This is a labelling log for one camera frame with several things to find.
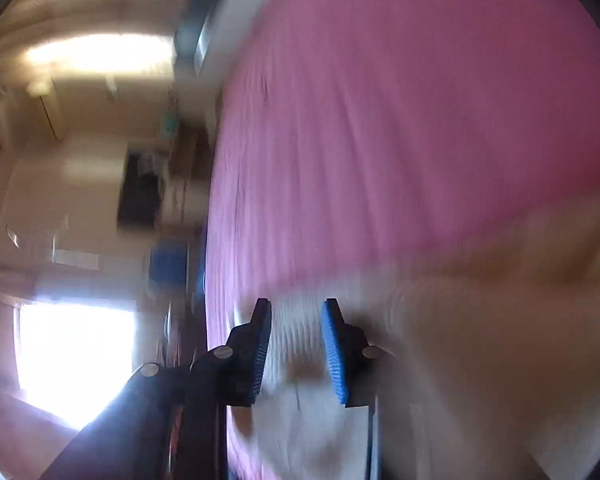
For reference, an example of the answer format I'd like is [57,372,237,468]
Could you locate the wooden desk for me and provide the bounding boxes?
[165,130,216,226]

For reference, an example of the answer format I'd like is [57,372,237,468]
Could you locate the black monitor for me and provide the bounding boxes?
[117,145,166,228]

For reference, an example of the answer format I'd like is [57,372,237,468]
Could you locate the window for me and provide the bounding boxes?
[15,302,138,428]

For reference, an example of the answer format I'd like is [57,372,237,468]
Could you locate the patterned curtain behind headboard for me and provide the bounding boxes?
[0,0,201,91]

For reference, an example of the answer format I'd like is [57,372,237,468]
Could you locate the white and grey headboard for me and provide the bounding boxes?
[172,0,286,76]

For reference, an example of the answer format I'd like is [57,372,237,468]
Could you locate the blue metal-frame chair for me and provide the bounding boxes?
[147,240,191,286]

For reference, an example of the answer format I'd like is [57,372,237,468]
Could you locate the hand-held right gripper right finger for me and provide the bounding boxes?
[321,297,385,408]

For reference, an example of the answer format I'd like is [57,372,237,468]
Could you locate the pink fleece bed blanket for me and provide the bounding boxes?
[202,0,600,480]

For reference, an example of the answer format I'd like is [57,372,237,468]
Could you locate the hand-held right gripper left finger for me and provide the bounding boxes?
[40,297,273,480]

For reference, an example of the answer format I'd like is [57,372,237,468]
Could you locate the cream knit sweater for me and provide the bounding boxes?
[227,210,600,480]

